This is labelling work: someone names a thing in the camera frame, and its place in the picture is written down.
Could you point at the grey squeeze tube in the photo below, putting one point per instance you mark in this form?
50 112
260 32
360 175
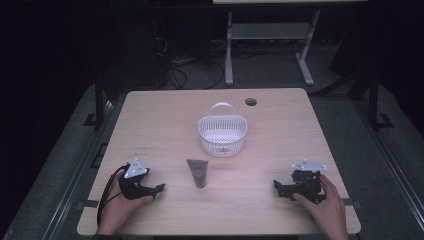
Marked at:
198 171

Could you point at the black metal stand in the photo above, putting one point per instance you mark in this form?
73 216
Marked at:
99 100
374 100

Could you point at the person's left hand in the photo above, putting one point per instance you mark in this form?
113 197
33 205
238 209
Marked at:
118 210

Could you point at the white metal table frame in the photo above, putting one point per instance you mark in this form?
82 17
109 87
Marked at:
266 31

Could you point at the person's right hand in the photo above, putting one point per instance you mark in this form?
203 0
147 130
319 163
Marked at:
325 210

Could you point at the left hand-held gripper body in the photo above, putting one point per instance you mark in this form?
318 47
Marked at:
131 181

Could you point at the white plastic basket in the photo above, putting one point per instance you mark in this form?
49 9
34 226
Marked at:
222 135

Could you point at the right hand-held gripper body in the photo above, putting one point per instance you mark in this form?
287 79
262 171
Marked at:
308 181

